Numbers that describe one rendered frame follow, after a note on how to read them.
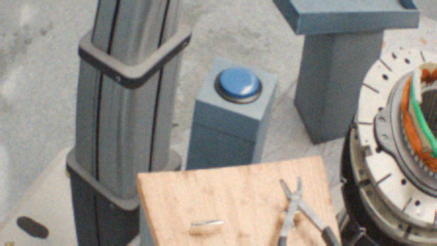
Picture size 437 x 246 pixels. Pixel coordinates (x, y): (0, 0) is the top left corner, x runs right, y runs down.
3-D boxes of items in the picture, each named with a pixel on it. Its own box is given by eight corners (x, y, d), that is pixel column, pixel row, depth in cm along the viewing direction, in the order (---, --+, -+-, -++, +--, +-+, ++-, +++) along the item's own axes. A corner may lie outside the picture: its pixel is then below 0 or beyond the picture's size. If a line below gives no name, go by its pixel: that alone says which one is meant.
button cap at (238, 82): (261, 78, 128) (263, 72, 127) (252, 103, 125) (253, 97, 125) (226, 66, 129) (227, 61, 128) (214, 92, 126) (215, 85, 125)
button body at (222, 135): (246, 216, 148) (278, 75, 129) (228, 251, 143) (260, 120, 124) (193, 200, 149) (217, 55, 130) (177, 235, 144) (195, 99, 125)
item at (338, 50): (375, 79, 168) (389, -31, 147) (398, 128, 162) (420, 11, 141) (238, 104, 160) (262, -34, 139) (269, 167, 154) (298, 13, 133)
